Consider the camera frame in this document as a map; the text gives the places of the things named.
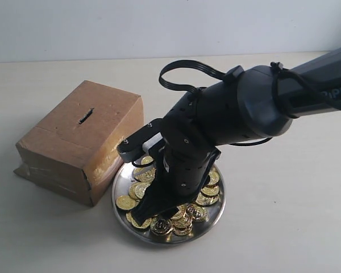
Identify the gold coin far left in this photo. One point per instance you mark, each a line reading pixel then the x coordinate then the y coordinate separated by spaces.
pixel 125 202

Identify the round steel plate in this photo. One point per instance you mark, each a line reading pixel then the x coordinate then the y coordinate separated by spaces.
pixel 133 181

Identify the gold coin front right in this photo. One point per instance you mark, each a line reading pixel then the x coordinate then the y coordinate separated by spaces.
pixel 197 213

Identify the gold coin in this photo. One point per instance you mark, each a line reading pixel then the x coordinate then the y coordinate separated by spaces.
pixel 125 202
pixel 161 226
pixel 197 213

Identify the gold coin front centre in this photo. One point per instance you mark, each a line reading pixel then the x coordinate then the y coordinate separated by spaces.
pixel 161 226

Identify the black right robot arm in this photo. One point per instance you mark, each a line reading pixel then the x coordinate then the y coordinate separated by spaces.
pixel 245 107

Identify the brown cardboard slotted box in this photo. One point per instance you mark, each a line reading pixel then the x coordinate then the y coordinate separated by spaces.
pixel 72 151

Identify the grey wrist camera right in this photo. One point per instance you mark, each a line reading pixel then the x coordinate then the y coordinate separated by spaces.
pixel 147 140

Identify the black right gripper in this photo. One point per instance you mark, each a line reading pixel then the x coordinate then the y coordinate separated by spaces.
pixel 187 160

